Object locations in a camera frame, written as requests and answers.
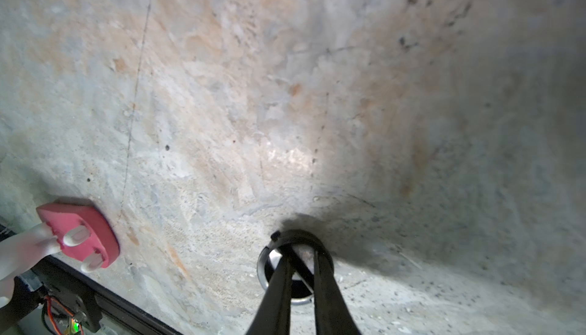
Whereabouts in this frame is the black plug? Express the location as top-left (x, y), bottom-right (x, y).
top-left (257, 229), bottom-right (334, 305)

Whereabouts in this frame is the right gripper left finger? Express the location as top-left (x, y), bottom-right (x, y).
top-left (247, 247), bottom-right (295, 335)

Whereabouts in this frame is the white bunny on pink base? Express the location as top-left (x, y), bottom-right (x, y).
top-left (1, 203), bottom-right (121, 307)

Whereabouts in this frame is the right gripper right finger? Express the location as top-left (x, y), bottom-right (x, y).
top-left (314, 244), bottom-right (361, 335)

